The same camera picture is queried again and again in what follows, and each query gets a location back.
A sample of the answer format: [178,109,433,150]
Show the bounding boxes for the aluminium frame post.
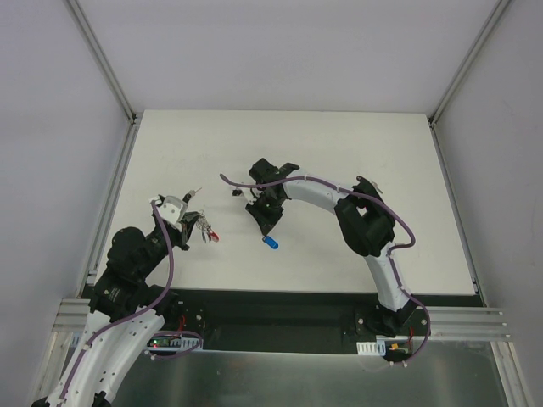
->
[63,0,137,125]
[428,0,514,129]

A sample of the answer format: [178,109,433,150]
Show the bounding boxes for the right aluminium table rail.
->
[430,125,510,343]

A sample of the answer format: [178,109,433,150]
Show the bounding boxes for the small silver key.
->
[183,187,201,202]

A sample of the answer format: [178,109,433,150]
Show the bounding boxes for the black head silver key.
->
[370,181,384,194]

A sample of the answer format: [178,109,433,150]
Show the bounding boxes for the aluminium table rail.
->
[60,122,139,305]
[430,125,510,343]

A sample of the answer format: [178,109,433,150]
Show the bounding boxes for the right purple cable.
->
[219,172,432,365]

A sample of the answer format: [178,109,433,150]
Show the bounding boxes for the blue head key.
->
[262,236,279,250]

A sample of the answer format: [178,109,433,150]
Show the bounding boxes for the right aluminium frame post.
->
[428,0,514,129]

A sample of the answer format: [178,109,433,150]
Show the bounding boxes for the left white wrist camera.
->
[149,195,188,229]

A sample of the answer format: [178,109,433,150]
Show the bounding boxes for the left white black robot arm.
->
[33,211,200,406]

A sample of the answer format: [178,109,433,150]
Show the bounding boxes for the right white cable duct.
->
[356,340,386,357]

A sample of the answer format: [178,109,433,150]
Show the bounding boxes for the keyring with red tag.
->
[195,210,220,243]

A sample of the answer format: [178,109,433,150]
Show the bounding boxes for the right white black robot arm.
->
[245,159,417,337]

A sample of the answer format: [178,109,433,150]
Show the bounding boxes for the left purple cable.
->
[54,202,204,407]

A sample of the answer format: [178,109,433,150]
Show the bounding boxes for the left aluminium table rail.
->
[60,122,139,305]

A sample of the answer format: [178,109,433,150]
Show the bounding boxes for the left aluminium frame post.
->
[63,0,137,125]

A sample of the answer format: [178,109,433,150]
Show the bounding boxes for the purple cable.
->
[219,172,432,365]
[54,202,204,407]

